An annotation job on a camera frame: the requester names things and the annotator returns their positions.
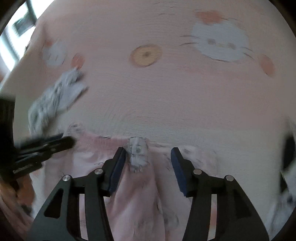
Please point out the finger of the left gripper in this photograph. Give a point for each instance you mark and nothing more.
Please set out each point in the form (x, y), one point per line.
(44, 152)
(36, 142)

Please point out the grey white print garment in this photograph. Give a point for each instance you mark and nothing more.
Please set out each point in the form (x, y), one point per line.
(55, 100)

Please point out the pink Hello Kitty sofa cover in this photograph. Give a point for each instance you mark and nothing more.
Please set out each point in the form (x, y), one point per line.
(214, 78)

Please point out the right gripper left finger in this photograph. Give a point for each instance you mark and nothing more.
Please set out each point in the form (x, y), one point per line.
(76, 205)

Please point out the person left hand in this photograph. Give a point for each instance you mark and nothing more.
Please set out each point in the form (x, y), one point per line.
(23, 197)

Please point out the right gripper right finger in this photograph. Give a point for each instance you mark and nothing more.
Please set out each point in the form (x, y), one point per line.
(236, 217)

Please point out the folded white black clothes stack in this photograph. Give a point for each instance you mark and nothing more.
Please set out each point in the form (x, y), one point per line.
(284, 204)

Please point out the pink cartoon print pajama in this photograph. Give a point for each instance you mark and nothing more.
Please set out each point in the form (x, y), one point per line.
(147, 204)

